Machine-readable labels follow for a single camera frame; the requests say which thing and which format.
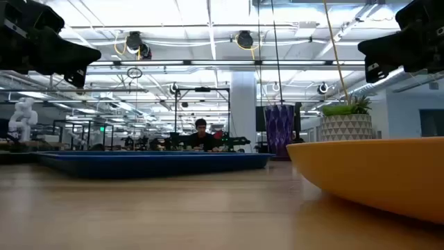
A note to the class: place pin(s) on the black distant frame rig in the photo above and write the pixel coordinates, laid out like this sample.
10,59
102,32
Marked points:
203,89

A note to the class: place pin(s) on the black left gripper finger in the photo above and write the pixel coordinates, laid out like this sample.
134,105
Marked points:
78,78
66,55

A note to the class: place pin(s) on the blue plastic tray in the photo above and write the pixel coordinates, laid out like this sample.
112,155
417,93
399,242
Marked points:
149,166

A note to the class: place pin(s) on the white humanoid robot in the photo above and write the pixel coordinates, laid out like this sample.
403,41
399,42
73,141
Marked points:
22,118

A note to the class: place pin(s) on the person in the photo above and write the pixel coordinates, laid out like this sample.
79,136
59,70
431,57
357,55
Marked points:
201,139

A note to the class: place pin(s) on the orange plate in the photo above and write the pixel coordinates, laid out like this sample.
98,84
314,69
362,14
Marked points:
374,173

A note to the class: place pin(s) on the succulent in triangle-patterned pot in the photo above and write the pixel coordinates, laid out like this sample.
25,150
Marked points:
347,128

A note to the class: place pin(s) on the purple faceted cup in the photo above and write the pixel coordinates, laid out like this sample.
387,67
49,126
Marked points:
279,132

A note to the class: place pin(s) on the dark wall panel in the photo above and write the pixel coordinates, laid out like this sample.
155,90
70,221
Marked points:
431,123

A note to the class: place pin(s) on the black wall monitor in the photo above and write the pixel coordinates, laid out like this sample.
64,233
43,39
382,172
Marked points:
261,119

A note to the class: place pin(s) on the white building pillar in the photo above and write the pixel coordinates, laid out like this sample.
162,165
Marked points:
243,111

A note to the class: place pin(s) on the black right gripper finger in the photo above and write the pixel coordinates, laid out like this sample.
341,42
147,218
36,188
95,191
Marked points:
376,71
388,48

